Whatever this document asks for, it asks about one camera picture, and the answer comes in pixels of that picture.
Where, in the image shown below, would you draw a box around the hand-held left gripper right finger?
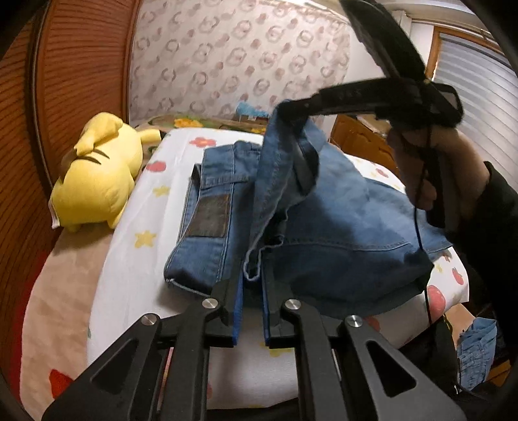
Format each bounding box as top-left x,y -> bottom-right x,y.
261,267 -> 466,421

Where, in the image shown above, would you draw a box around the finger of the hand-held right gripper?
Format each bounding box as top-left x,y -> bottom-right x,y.
340,0 -> 426,80
276,78 -> 405,121

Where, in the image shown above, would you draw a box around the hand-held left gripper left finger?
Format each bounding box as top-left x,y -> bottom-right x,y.
42,279 -> 245,421

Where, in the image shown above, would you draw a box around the blue denim pants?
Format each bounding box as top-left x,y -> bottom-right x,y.
164,99 -> 454,318

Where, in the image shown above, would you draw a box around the person's right forearm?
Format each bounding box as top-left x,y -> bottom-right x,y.
445,162 -> 518,308

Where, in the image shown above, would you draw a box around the person's right hand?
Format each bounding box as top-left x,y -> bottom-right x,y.
386,121 -> 492,227

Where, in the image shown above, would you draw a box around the wooden cabinet counter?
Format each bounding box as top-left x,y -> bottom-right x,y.
330,114 -> 399,175

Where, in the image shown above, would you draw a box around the grey striped window blind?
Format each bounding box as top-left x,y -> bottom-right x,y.
437,32 -> 518,171

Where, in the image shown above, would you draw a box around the cardboard box with blue cloth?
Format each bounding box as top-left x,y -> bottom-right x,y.
236,101 -> 271,122

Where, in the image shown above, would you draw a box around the strawberry print white blanket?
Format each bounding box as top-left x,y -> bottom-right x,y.
87,129 -> 470,409

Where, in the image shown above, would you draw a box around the floral brown blanket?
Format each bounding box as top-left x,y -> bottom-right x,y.
135,114 -> 270,134

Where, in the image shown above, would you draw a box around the yellow plush toy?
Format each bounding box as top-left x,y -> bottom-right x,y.
49,112 -> 162,233

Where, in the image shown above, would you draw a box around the blue denim garment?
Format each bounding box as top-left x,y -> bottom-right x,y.
457,318 -> 498,389

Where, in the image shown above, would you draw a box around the wooden louvered wardrobe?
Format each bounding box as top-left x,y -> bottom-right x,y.
0,0 -> 142,284

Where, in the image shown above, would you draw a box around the circle patterned wall curtain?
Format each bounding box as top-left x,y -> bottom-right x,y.
129,8 -> 351,122

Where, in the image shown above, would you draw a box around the black cable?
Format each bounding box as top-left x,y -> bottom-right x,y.
413,121 -> 435,328

